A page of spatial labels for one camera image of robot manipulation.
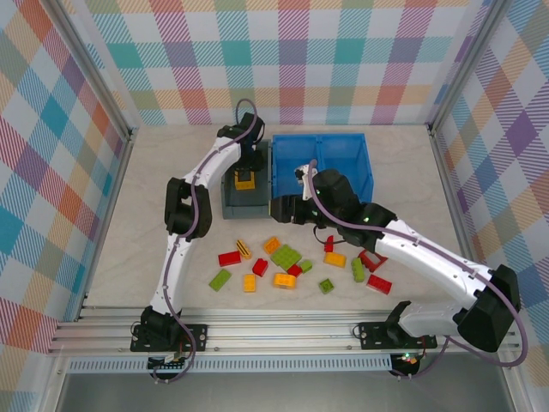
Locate long orange lego brick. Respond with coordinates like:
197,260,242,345
322,251,348,270

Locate aluminium frame post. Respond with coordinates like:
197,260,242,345
50,0,141,142
425,0,516,135

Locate small controller board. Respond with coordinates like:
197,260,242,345
389,350,420,369
147,352,192,373

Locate orange arch lego brick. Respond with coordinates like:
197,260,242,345
272,272,299,292

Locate wide aluminium base rail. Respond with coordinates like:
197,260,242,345
46,305,522,356

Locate gray plastic bin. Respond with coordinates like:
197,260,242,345
220,140,275,221

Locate red lego frame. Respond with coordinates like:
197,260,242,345
358,249,389,273

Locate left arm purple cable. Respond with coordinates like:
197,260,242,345
149,98,259,385

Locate long red lego brick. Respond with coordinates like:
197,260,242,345
365,274,394,296
217,251,244,269

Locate blue plastic bin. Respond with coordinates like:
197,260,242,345
319,133,375,205
272,133,325,203

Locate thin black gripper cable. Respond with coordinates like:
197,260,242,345
311,223,344,248

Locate large green lego brick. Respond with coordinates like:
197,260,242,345
269,244,303,272

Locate slotted gray cable duct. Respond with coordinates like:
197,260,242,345
67,358,395,374

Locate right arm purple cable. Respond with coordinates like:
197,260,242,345
308,159,531,381

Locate yellow lego frame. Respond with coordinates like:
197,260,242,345
233,170,257,191

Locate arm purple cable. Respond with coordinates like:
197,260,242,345
308,159,531,381
149,98,259,385

